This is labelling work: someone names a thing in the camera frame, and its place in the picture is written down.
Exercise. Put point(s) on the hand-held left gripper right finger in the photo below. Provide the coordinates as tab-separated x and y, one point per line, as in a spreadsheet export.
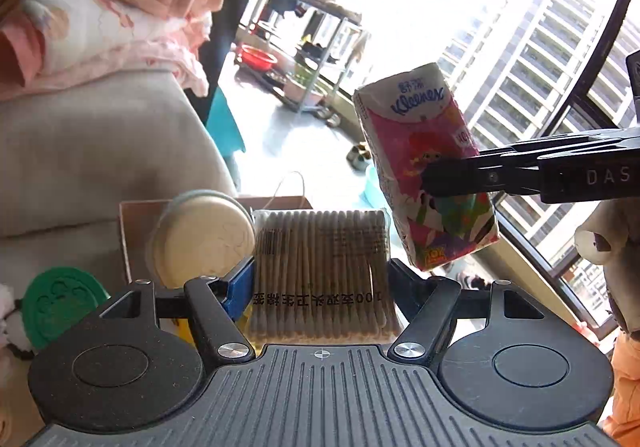
405	287

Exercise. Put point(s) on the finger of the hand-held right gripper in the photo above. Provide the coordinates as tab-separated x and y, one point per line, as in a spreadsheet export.
575	142
465	177

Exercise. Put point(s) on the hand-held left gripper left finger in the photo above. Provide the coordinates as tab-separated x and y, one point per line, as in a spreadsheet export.
241	287

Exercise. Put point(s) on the pink printed tissue pack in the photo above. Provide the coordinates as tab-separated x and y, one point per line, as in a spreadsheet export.
430	127

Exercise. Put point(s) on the round cream case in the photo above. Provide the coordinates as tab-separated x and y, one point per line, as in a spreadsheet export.
205	237

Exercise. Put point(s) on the cotton swab pack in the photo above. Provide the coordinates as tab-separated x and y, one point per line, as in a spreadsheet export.
320	272

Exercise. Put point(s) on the cardboard box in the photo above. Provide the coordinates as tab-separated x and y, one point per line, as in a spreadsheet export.
131	227

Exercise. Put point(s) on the person's right hand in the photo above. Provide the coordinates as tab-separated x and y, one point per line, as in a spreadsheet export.
605	237

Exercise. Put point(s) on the apartment building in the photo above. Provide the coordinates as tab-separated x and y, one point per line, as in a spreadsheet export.
540	77

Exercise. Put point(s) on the light blue basin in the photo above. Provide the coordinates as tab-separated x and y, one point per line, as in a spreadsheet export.
376	187

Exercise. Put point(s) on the brown paper bag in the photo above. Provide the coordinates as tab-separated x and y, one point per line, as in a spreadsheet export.
290	203

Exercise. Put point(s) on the grey slipper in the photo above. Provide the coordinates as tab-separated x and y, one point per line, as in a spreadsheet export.
357	157

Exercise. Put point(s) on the teal plastic object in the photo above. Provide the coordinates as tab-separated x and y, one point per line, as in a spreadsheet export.
225	122

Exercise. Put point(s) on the green lid glass jar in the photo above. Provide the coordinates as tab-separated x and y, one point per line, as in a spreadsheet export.
65	302

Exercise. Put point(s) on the person's orange pants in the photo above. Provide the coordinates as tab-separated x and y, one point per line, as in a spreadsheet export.
625	392

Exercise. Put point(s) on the metal shelf rack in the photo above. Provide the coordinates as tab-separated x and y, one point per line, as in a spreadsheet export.
327	6

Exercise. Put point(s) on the red plastic basin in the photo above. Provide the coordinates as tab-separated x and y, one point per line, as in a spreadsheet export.
256	57

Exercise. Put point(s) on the white plush toy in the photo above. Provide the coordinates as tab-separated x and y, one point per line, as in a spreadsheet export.
7	317

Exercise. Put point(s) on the pink printed blanket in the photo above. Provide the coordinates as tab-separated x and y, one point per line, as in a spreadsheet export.
100	17

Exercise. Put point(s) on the black window frame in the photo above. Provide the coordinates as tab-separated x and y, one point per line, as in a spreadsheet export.
617	27

